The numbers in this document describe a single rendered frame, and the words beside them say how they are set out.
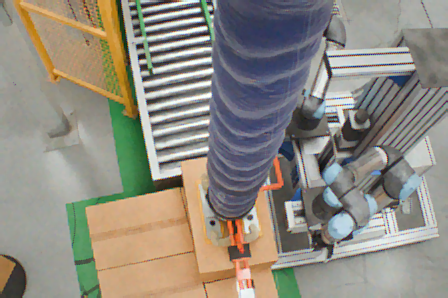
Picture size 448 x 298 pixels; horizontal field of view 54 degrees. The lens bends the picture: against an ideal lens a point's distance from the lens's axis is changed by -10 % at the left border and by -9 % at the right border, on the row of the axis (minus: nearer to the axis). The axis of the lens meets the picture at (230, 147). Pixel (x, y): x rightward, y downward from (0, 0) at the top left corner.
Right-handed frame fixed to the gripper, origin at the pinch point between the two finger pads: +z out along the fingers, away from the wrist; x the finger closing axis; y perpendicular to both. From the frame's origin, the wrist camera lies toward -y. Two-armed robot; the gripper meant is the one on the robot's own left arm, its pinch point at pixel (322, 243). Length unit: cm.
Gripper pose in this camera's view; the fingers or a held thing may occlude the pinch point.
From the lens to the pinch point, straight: 189.1
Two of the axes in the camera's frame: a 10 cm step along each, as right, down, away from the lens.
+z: -0.6, 3.7, 9.3
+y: -9.9, 1.2, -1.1
